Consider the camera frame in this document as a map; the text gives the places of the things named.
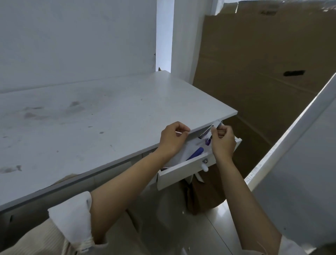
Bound person's right hand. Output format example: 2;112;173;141
211;125;237;164

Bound person's left forearm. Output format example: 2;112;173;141
89;147;170;245

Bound white board panel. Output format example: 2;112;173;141
244;72;336;249

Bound blue handled tool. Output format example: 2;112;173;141
186;147;205;162

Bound person's left hand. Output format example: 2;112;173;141
157;121;191;159

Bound person's right forearm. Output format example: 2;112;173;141
217;157;282;255

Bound large brown cardboard sheet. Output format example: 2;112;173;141
188;0;336;179

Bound white desk drawer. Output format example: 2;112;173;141
157;131;242;191

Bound beige knit sweater sleeve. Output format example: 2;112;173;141
0;218;71;255

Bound silver metal tool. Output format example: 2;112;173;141
198;126;213;140

